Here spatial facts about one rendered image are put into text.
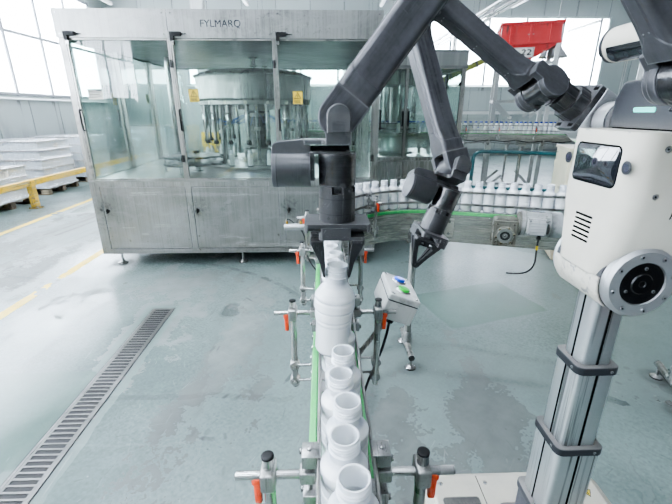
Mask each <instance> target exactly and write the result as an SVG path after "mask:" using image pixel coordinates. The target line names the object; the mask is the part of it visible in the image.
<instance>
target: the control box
mask: <svg viewBox="0 0 672 504"><path fill-rule="evenodd" d="M394 277H395V275H392V274H389V273H386V272H383V273H382V275H381V278H380V279H379V282H378V284H377V286H376V289H375V291H374V295H375V298H377V297H380V298H382V308H383V309H396V310H397V313H396V314H388V316H387V317H386V322H388V323H387V328H386V333H385V336H384V340H383V343H382V346H381V349H380V354H379V356H381V354H382V351H383V348H384V346H385V343H386V339H387V336H388V332H389V327H390V324H392V323H393V321H394V322H398V323H401V324H404V325H407V326H410V324H411V322H412V320H413V318H414V316H415V314H416V312H417V309H418V307H419V305H420V301H419V299H418V297H417V295H416V293H415V291H414V289H413V287H412V285H411V283H410V281H409V280H407V279H404V278H403V279H404V280H405V283H401V282H398V281H396V280H395V279H394ZM400 285H402V286H405V287H407V288H408V289H409V290H410V292H409V293H405V292H403V291H401V290H399V289H398V287H399V286H400ZM373 340H374V331H373V333H372V334H371V335H370V336H369V338H368V339H367V340H366V341H365V342H364V344H363V345H362V346H361V347H360V355H361V354H362V353H363V352H364V351H365V349H366V348H367V347H368V346H369V345H370V343H371V342H372V341H373ZM370 379H371V376H370V374H369V376H368V379H367V382H366V384H365V391H366V390H367V387H368V384H369V381H370Z"/></svg>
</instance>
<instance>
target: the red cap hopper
mask: <svg viewBox="0 0 672 504"><path fill-rule="evenodd" d="M566 21H567V19H562V20H544V21H526V22H508V23H501V24H500V26H499V28H498V30H497V34H499V35H500V36H501V37H502V38H503V39H504V40H506V41H507V42H508V43H509V44H510V45H511V46H512V47H514V48H515V49H516V50H517V51H518V52H520V53H521V54H522V55H524V56H525V57H527V58H529V59H533V58H535V57H536V56H538V55H540V54H542V53H544V52H546V51H547V56H546V61H545V62H547V63H548V64H549V65H557V64H558V58H559V52H560V46H561V43H563V40H561V37H562V30H563V24H565V23H566ZM553 48H555V51H554V57H553V60H551V54H552V49H553ZM499 79H500V75H499V74H498V73H497V72H495V71H493V79H492V87H491V96H490V104H489V112H488V120H487V121H488V123H487V124H488V125H489V124H490V121H493V125H494V118H495V110H496V109H497V111H498V112H499V113H500V114H501V115H502V116H503V117H505V116H506V117H507V118H509V117H510V115H509V114H508V113H507V112H506V111H505V110H504V108H503V107H502V106H501V105H500V104H499V103H515V100H497V94H498V87H499ZM544 106H545V105H543V106H542V107H541V108H540V109H539V110H538V111H536V112H532V113H531V114H530V115H529V116H528V117H529V118H531V117H532V116H533V115H534V114H536V113H537V118H536V122H538V123H537V124H538V125H539V124H540V120H541V114H542V108H543V107H544ZM549 110H550V107H549V105H547V106H545V111H544V117H543V125H544V124H545V122H548V116H549ZM490 149H491V142H490V143H489V145H487V144H486V142H485V145H484V150H490ZM489 157H490V154H487V153H483V161H482V169H481V177H480V181H483V186H487V185H488V184H487V183H488V182H486V180H488V179H489V178H490V177H491V176H493V175H494V174H495V173H496V172H498V170H497V169H496V170H495V171H494V172H493V173H491V174H490V175H489V176H488V177H487V173H488V165H489ZM534 157H535V155H530V161H529V167H528V173H527V180H525V179H524V178H523V177H522V176H521V175H520V174H518V177H519V178H520V179H521V180H522V181H523V183H530V181H531V175H532V169H533V163H534ZM541 157H542V155H537V159H536V165H535V171H534V177H533V183H532V186H531V185H530V188H534V187H535V184H537V180H538V175H539V169H540V163H541ZM500 177H501V174H500V175H498V176H497V177H496V178H495V179H493V180H492V181H491V182H495V181H496V180H498V179H499V178H500ZM523 183H518V186H523ZM486 184H487V185H486ZM495 185H499V182H495Z"/></svg>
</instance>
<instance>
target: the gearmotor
mask: <svg viewBox="0 0 672 504"><path fill-rule="evenodd" d="M563 221H564V213H552V212H544V211H524V210H521V211H519V212H518V214H517V217H515V216H505V215H496V216H493V222H492V229H491V237H490V240H491V245H493V246H506V247H515V244H516V238H517V234H518V235H524V236H537V237H536V239H537V244H536V248H535V258H534V263H533V265H532V267H531V268H530V269H529V270H527V271H525V272H520V273H512V272H506V274H524V273H527V272H529V271H530V270H531V269H532V268H533V267H534V265H535V263H536V257H537V250H538V244H539V240H541V237H551V238H561V237H562V231H563Z"/></svg>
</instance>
